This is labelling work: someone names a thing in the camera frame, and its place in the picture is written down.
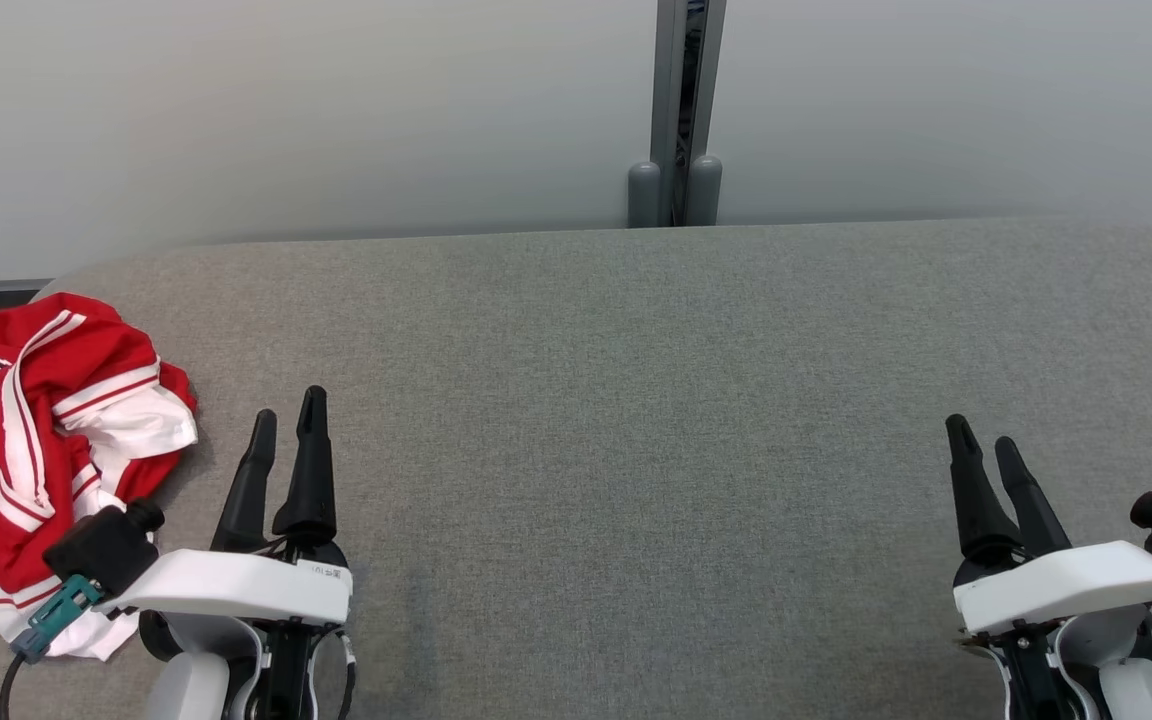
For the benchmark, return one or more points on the grey cylinder post foot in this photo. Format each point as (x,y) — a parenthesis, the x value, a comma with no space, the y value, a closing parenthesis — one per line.
(643,195)
(706,190)

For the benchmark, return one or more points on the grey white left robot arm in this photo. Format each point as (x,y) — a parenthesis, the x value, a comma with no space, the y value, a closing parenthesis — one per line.
(191,690)

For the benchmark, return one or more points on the red shirt with white sleeves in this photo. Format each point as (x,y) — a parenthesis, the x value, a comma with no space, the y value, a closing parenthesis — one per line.
(126,425)

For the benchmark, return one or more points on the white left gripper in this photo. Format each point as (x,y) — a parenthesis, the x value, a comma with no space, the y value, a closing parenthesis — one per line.
(236,585)

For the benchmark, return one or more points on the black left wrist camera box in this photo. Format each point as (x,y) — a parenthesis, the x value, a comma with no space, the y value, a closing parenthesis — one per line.
(101,550)

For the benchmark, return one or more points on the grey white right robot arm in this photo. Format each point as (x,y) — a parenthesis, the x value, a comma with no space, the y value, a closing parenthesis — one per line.
(1136,690)

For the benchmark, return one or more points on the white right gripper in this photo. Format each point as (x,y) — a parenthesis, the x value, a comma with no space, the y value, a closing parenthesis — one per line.
(1066,585)

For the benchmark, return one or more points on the teal left camera connector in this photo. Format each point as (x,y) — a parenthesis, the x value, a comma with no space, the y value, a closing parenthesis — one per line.
(56,615)

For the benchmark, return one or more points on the grey metal wall rail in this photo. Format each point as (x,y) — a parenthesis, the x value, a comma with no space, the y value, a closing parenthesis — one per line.
(671,80)

